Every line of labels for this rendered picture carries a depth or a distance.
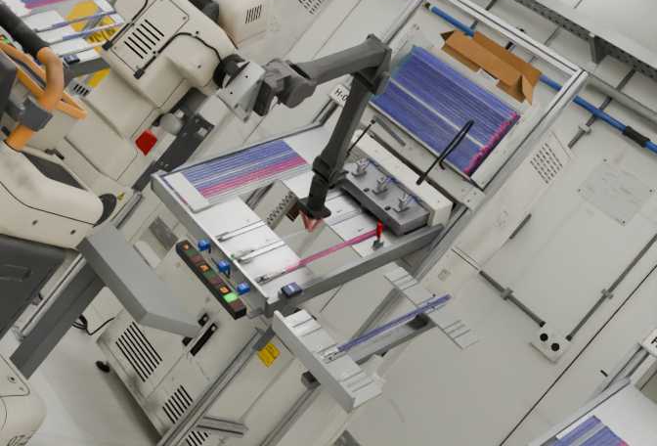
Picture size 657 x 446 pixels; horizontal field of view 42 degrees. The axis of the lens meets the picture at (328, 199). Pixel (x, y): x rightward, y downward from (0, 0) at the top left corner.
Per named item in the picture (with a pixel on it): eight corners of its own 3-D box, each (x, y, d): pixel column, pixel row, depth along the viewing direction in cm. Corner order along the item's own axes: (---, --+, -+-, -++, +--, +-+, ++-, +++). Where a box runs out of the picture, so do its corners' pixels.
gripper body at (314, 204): (312, 199, 278) (316, 180, 274) (331, 216, 272) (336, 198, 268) (295, 203, 274) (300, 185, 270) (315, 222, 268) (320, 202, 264)
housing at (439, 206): (427, 243, 291) (436, 210, 282) (337, 165, 319) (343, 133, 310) (444, 235, 295) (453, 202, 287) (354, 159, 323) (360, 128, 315)
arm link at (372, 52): (377, 24, 234) (405, 45, 231) (361, 64, 243) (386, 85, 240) (263, 61, 204) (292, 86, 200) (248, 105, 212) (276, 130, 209)
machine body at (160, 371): (180, 495, 279) (301, 350, 275) (83, 353, 319) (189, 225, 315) (284, 502, 333) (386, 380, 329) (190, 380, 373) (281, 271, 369)
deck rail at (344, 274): (267, 319, 253) (269, 304, 249) (263, 314, 254) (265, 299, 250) (440, 240, 291) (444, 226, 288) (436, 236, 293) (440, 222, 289)
